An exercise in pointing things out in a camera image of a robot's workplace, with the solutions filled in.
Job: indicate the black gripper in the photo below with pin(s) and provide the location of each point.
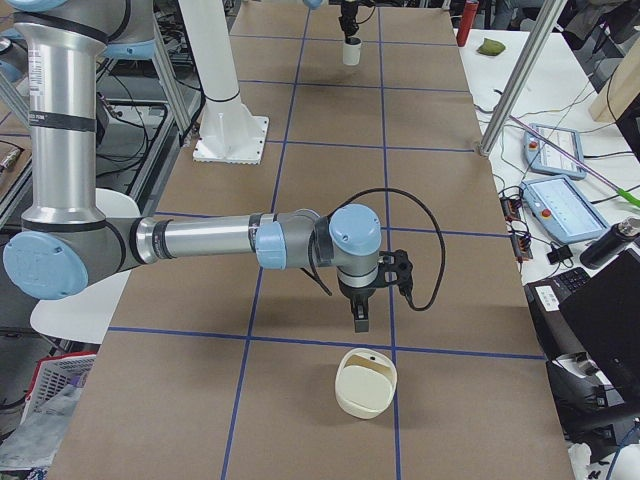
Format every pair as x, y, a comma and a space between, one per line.
348, 22
358, 294

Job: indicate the white ceramic cup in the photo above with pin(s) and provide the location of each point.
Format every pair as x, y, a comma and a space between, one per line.
351, 51

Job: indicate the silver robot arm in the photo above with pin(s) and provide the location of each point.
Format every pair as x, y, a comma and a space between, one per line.
67, 243
315, 4

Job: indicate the cream plastic basket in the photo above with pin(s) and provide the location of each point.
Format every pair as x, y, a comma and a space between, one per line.
365, 383

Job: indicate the red cylinder bottle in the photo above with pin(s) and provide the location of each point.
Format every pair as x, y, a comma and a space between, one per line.
466, 21

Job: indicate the green bean bag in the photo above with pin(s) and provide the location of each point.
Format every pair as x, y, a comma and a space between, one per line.
490, 47

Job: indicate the black keyboard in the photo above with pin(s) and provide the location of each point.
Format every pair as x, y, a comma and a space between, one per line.
569, 281

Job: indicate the near teach pendant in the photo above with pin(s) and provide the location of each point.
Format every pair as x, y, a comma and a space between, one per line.
562, 210

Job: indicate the teach pendant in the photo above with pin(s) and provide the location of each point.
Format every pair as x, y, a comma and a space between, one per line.
545, 160
562, 210

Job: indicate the far teach pendant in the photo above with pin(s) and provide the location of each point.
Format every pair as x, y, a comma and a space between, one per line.
545, 160

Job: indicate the black monitor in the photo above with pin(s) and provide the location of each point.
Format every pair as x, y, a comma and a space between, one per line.
603, 314

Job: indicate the black water bottle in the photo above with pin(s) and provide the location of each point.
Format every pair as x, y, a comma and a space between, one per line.
611, 243

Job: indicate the white plastic chair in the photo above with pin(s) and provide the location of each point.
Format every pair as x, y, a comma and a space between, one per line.
84, 317

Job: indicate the grabber reach tool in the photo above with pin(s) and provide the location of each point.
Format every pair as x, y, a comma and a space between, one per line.
625, 194

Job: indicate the white laundry basket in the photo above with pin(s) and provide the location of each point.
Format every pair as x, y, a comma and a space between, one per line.
53, 374

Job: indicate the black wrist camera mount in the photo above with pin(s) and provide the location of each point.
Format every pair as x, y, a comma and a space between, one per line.
395, 269

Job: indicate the white camera pedestal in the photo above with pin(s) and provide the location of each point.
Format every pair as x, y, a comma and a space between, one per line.
228, 132

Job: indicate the aluminium frame post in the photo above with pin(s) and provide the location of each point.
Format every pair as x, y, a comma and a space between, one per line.
537, 38

